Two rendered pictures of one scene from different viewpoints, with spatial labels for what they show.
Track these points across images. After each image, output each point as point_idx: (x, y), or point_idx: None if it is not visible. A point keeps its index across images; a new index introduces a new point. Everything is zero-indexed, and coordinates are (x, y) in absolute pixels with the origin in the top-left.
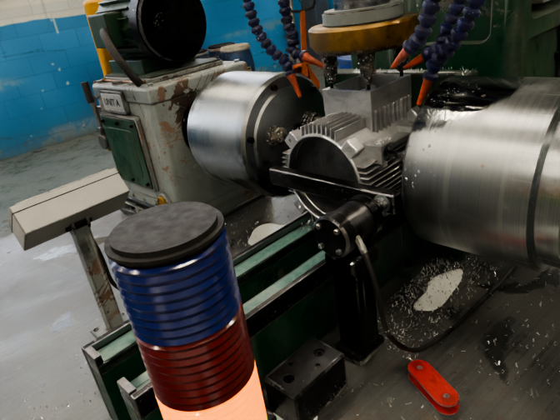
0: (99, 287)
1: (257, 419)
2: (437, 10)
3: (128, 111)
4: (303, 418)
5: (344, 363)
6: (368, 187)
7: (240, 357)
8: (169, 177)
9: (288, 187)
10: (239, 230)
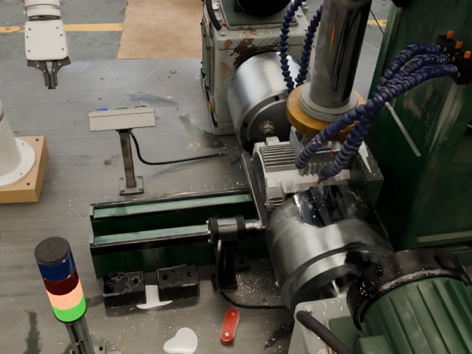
0: (126, 164)
1: (70, 303)
2: (304, 161)
3: (211, 36)
4: (162, 298)
5: (197, 287)
6: (261, 211)
7: (64, 288)
8: (216, 95)
9: (244, 171)
10: None
